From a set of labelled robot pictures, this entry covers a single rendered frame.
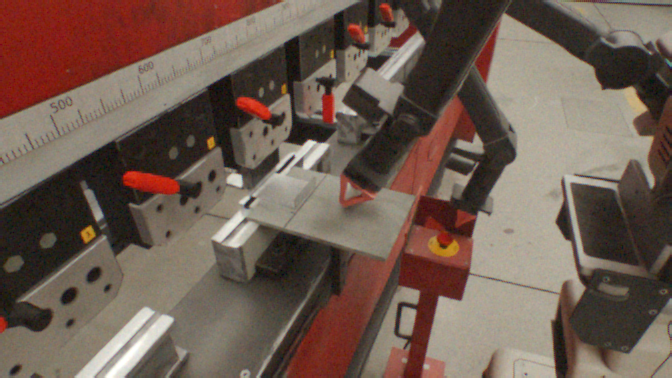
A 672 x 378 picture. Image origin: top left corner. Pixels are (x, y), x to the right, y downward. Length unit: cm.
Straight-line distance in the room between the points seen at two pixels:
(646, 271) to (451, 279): 44
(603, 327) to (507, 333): 116
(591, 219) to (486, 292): 129
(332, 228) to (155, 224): 30
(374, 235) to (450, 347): 116
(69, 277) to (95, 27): 24
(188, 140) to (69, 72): 17
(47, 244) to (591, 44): 82
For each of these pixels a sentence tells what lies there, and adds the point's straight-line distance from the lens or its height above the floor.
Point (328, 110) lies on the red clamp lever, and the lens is 85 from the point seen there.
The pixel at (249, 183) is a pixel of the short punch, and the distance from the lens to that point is 77.
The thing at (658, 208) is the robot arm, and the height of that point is 123.
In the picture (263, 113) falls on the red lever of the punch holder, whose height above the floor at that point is 121.
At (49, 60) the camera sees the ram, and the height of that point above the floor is 136.
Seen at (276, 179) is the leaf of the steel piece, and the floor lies 100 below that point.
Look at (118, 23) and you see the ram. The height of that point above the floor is 137.
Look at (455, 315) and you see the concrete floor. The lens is 191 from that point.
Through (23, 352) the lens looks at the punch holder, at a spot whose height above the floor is 113.
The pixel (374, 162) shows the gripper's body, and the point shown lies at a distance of 65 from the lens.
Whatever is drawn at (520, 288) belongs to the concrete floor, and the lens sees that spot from 211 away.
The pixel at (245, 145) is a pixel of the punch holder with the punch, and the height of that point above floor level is 115.
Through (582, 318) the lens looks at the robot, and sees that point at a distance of 76.
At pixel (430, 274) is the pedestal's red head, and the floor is 73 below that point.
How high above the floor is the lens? 147
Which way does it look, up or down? 37 degrees down
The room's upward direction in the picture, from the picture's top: straight up
